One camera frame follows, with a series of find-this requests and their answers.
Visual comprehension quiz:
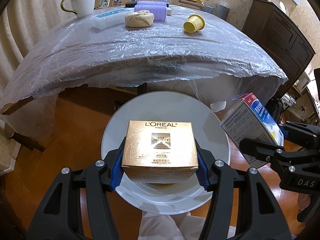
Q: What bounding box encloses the grey speaker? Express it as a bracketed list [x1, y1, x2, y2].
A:
[215, 3, 230, 21]

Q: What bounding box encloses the red blue medicine box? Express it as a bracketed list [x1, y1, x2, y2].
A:
[220, 92, 285, 169]

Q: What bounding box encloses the beige curtain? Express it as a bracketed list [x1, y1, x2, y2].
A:
[1, 0, 73, 93]

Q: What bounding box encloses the small blue grey box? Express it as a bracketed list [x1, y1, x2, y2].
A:
[204, 5, 214, 14]

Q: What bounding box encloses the photo frame left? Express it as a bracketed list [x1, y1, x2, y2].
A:
[99, 0, 110, 9]

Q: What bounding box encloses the beige paper ball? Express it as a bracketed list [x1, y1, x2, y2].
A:
[125, 10, 155, 28]

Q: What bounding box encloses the dental floss box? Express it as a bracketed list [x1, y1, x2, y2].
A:
[92, 9, 132, 30]

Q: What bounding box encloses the white medicine box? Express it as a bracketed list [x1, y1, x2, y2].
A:
[167, 7, 172, 16]

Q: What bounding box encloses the dark wooden cabinet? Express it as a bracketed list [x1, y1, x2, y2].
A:
[242, 0, 316, 98]

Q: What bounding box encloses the photo frame middle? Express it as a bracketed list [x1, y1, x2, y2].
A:
[113, 0, 123, 7]

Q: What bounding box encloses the clear plastic table cover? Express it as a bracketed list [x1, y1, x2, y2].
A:
[1, 6, 287, 141]

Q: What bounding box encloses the white trash bin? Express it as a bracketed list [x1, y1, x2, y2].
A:
[100, 91, 231, 215]

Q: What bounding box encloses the stack of books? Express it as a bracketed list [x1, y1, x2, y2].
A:
[178, 0, 204, 11]

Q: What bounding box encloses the dark blue phone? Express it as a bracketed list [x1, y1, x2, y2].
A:
[125, 1, 137, 8]

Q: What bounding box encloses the purple hair roller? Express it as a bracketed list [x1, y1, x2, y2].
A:
[135, 1, 167, 22]

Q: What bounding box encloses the gold L'Oreal box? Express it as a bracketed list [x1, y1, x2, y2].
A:
[122, 120, 199, 184]

